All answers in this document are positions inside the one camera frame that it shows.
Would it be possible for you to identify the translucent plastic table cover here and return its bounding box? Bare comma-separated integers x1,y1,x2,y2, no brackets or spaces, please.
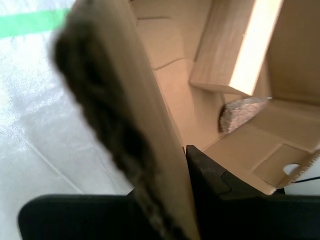
0,0,136,240

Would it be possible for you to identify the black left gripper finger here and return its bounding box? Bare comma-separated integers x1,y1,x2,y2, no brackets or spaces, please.
186,145,320,240
17,188,163,240

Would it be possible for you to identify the speckled granite rock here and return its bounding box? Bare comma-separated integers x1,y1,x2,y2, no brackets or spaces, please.
218,97,269,133

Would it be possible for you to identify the brown cardboard box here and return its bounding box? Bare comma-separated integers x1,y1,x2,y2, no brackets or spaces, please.
49,0,320,240

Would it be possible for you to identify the green tape strip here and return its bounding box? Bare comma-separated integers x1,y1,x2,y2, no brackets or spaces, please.
0,8,72,40

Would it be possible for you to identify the thin black cable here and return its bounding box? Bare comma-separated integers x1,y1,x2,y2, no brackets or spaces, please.
296,176,320,184

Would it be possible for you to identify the light wooden block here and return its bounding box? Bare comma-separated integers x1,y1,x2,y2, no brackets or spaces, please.
189,0,285,97

